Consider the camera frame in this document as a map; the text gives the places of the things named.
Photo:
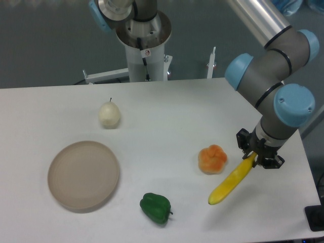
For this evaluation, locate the blue plastic bag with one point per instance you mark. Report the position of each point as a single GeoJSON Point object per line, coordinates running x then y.
{"type": "Point", "coordinates": [290, 7]}

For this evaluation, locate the black device at edge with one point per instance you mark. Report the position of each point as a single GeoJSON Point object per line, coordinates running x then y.
{"type": "Point", "coordinates": [314, 215]}

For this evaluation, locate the yellow toy banana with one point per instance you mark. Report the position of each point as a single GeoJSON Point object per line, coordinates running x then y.
{"type": "Point", "coordinates": [232, 180]}

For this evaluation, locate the green toy bell pepper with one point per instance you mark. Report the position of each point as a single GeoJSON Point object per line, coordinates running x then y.
{"type": "Point", "coordinates": [156, 207]}

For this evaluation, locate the orange toy bread roll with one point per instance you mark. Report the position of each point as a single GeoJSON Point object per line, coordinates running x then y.
{"type": "Point", "coordinates": [212, 160]}

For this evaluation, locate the white metal bracket right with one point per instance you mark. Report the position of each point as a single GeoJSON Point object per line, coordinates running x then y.
{"type": "Point", "coordinates": [211, 64]}

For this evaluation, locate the white metal bracket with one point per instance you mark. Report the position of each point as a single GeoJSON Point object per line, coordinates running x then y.
{"type": "Point", "coordinates": [211, 64]}
{"type": "Point", "coordinates": [105, 77]}

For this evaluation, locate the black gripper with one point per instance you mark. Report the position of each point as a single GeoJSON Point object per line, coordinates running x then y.
{"type": "Point", "coordinates": [266, 155]}

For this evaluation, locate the white toy pear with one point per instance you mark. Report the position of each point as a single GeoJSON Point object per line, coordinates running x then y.
{"type": "Point", "coordinates": [109, 115]}

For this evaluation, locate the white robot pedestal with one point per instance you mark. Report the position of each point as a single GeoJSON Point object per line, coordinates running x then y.
{"type": "Point", "coordinates": [144, 44]}

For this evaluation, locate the beige round plate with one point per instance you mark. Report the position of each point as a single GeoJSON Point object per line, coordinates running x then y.
{"type": "Point", "coordinates": [83, 176]}

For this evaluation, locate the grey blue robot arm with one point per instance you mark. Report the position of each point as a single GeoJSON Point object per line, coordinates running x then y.
{"type": "Point", "coordinates": [284, 108]}

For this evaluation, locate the white metal bracket left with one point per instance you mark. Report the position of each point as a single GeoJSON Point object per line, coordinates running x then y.
{"type": "Point", "coordinates": [105, 77]}

